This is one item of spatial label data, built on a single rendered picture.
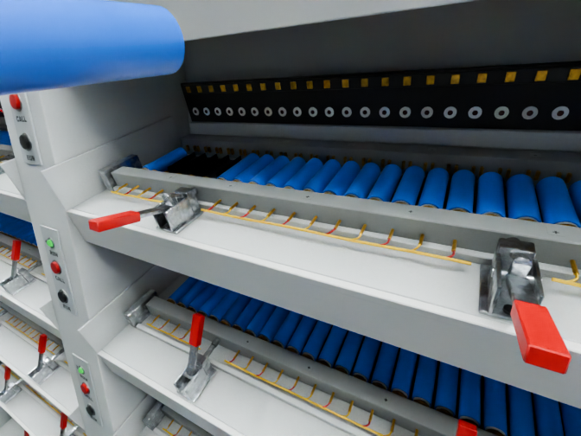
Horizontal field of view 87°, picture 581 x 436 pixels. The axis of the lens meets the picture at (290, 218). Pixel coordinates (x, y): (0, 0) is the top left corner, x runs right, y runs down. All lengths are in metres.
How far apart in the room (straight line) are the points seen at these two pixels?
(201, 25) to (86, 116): 0.23
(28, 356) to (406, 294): 0.83
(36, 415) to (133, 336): 0.60
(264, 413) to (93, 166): 0.34
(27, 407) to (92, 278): 0.68
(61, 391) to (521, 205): 0.78
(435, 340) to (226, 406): 0.25
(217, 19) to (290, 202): 0.14
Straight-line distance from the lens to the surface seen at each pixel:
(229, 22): 0.24
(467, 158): 0.33
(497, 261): 0.21
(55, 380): 0.83
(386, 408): 0.35
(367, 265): 0.22
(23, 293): 0.73
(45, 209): 0.48
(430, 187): 0.28
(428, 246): 0.23
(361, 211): 0.23
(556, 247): 0.24
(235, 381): 0.41
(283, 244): 0.25
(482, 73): 0.33
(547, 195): 0.29
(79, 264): 0.46
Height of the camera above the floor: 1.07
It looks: 18 degrees down
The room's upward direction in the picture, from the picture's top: 1 degrees clockwise
